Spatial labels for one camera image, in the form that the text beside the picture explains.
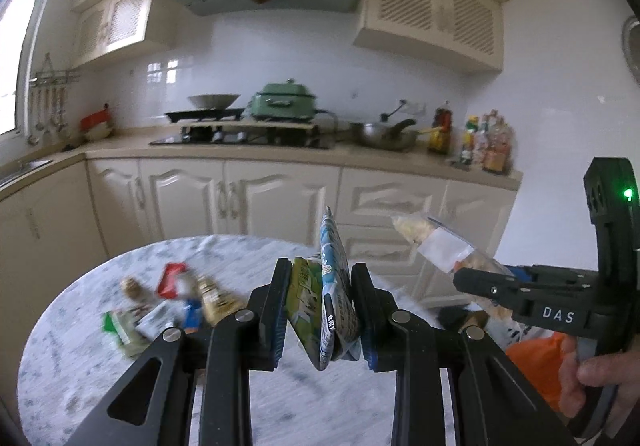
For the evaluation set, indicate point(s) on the silver wok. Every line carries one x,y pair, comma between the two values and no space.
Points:
214,100

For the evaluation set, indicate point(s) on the small lattice door cabinet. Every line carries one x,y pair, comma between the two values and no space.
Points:
122,20

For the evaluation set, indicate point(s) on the white patterned bag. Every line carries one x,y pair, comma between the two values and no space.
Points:
506,328

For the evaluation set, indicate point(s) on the large lattice door cabinet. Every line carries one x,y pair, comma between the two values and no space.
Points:
430,10

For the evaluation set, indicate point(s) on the wooden board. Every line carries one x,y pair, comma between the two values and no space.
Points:
250,128

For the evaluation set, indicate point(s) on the sliding window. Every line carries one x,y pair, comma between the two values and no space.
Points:
20,50

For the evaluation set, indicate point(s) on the green electric pot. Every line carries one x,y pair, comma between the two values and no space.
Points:
282,100

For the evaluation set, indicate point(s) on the round grey wall fixture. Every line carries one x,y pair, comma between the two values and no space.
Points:
632,48

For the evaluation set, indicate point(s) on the cream lower kitchen cabinets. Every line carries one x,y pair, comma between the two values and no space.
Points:
200,196

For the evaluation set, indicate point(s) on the wall socket with plug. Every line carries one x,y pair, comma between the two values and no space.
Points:
412,106

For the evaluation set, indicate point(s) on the black bag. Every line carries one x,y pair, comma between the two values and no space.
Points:
454,318

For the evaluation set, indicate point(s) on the small blue packet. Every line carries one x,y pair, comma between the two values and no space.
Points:
192,316

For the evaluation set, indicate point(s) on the round marble table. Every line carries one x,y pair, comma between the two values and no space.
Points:
75,366

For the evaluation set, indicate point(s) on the green and white wrapper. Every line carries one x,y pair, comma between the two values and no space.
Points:
120,332

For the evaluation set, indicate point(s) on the white foil wrapper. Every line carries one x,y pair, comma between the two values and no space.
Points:
155,323

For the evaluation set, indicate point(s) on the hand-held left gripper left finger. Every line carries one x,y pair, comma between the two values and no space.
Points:
277,321

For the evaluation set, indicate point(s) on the beige snack packet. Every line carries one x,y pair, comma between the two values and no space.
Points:
215,303

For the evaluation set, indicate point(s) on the steel kitchen sink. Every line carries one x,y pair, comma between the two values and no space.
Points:
20,170

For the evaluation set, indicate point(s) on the red snack packet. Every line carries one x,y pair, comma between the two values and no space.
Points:
172,278

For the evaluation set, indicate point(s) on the black built-in cooktop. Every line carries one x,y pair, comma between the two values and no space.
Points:
240,140

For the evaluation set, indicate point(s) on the row of hanging utensils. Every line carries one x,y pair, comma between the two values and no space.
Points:
47,113

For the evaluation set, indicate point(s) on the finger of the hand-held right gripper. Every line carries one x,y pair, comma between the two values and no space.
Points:
485,283
550,277

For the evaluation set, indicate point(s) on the black portable gas stove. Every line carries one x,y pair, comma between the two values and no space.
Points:
200,115

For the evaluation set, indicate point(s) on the blue and white snack packet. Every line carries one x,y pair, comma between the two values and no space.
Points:
335,271

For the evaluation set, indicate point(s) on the olive green snack packet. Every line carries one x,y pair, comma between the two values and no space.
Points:
305,296

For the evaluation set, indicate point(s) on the person's right hand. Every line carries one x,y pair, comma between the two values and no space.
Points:
600,370

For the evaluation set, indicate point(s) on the cluster of condiment bottles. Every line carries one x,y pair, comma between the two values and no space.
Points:
487,145

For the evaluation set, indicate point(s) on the orange plastic bag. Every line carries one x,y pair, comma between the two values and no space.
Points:
540,366

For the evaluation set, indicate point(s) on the clear biscuit packet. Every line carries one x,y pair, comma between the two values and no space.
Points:
435,243

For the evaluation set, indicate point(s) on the red and white container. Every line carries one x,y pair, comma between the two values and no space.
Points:
95,120

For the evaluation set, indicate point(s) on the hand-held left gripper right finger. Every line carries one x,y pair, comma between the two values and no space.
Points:
369,321

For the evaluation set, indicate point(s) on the wall utensil rack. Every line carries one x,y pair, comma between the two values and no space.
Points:
55,78

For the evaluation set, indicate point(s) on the dark sauce bottle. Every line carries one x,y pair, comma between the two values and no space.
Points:
441,130

